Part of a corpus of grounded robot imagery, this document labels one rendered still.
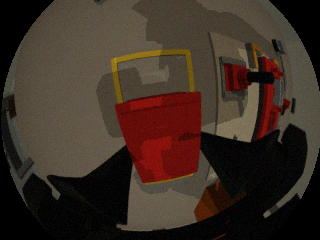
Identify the yellow rectangular outline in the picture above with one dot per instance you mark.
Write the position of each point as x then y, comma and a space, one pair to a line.
138, 55

